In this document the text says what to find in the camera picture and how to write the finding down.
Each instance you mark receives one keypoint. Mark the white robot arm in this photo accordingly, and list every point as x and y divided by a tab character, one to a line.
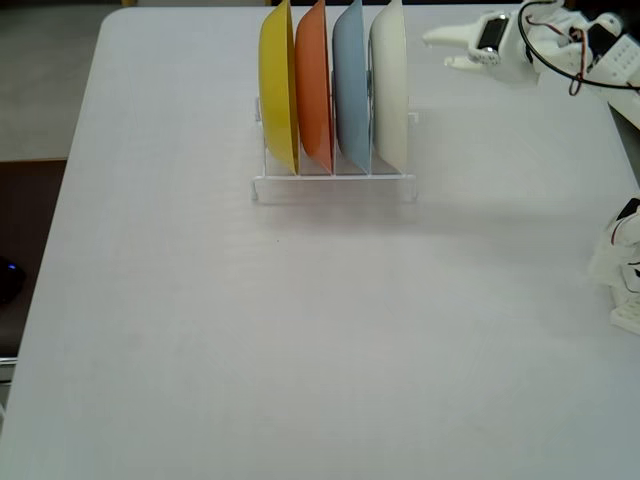
620	55

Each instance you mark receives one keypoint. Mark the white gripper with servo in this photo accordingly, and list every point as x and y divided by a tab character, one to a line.
481	41

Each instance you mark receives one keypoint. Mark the yellow plate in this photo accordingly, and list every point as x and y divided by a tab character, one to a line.
277	100

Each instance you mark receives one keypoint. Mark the orange plate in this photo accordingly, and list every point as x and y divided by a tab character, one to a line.
312	100

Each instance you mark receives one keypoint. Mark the light wooden furniture piece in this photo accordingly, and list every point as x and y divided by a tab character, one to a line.
130	3

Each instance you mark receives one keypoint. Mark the black computer mouse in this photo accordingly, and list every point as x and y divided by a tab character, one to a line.
10	280

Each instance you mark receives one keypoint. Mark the dark brown side table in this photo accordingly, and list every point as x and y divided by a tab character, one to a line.
30	210

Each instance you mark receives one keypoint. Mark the cream plate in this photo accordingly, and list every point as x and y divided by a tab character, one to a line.
390	100

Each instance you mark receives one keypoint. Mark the blue plate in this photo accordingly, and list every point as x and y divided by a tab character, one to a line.
350	100

